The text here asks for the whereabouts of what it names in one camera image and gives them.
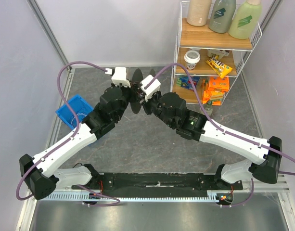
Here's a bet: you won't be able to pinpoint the grey filament spool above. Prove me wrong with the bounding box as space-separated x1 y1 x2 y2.
129 68 143 114

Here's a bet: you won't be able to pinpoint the blue plastic bin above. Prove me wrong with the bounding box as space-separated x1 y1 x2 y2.
55 94 100 146

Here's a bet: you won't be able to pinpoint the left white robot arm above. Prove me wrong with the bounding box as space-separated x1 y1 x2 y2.
19 81 139 200

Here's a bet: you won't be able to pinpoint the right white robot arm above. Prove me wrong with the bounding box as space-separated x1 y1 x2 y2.
139 91 282 190

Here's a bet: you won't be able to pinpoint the blue snack box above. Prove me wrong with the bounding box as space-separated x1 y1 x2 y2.
176 76 200 91

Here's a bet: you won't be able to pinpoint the right glass soda bottle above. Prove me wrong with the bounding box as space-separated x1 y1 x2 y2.
203 101 213 116

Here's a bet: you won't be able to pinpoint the white lidded paper cup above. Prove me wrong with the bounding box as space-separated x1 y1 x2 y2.
184 50 201 70

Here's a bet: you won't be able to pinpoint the orange snack boxes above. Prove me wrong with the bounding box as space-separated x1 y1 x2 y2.
202 77 230 106

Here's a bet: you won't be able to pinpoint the yellow candy bag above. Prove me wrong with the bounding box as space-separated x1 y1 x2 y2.
206 56 232 79

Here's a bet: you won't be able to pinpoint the white carton on shelf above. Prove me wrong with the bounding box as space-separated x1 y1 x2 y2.
207 49 230 60

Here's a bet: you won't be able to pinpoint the beige bottle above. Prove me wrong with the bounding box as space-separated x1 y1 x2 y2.
187 0 212 26

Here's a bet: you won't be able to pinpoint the grey-green bottle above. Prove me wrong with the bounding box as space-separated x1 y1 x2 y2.
209 0 236 34

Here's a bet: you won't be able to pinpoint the light green bottle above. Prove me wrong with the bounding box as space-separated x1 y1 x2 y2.
229 0 262 39

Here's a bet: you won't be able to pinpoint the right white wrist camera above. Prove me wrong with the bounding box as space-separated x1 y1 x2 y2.
140 75 161 101

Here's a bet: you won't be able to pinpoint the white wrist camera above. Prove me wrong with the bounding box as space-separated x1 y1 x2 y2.
105 67 131 88
140 75 161 101

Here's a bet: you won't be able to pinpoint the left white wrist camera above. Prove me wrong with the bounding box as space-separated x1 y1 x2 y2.
105 67 131 88

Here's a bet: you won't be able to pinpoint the white wire wooden shelf rack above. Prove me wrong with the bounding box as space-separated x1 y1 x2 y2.
174 1 262 105

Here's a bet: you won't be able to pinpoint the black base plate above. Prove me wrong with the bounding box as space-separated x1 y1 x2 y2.
85 172 243 198

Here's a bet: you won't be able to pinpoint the slotted cable duct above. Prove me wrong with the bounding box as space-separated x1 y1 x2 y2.
42 190 223 203

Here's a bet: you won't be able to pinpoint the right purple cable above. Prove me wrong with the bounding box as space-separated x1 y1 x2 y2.
147 63 295 207

